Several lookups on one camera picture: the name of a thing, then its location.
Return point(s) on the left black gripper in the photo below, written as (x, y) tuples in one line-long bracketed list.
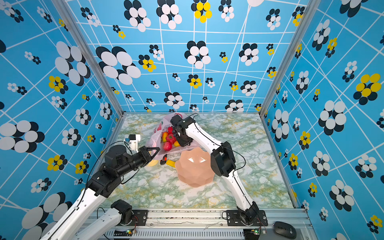
[(145, 155)]

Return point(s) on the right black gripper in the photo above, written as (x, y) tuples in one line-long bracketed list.
[(182, 144)]

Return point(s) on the pink plastic bag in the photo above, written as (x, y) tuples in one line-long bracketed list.
[(156, 138)]

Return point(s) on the red strawberry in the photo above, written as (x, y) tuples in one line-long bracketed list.
[(171, 139)]

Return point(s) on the small yellow red mango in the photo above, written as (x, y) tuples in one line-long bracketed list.
[(164, 137)]

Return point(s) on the red apple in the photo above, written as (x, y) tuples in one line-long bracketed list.
[(167, 146)]

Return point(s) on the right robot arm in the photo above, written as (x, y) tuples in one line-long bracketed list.
[(223, 163)]

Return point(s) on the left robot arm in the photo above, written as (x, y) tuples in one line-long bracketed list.
[(117, 164)]

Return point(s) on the yellow round sponge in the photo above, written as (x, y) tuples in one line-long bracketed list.
[(152, 163)]

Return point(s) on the yellow flat piece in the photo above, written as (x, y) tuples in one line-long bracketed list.
[(171, 163)]

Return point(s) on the pink scalloped fruit plate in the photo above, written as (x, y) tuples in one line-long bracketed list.
[(194, 168)]

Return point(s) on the left green circuit board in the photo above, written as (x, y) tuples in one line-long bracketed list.
[(124, 233)]

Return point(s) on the green circuit board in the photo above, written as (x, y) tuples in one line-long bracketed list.
[(251, 234), (124, 233)]

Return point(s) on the right green circuit board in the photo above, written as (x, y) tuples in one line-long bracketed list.
[(251, 234)]

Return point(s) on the black computer mouse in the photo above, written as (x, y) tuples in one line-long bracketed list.
[(285, 230)]

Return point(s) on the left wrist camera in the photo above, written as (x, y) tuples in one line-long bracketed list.
[(132, 142)]

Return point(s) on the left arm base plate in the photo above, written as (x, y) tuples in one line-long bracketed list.
[(133, 218)]

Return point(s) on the aluminium front rail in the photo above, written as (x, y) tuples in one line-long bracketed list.
[(198, 224)]

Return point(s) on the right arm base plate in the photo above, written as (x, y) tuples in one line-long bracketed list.
[(237, 219)]

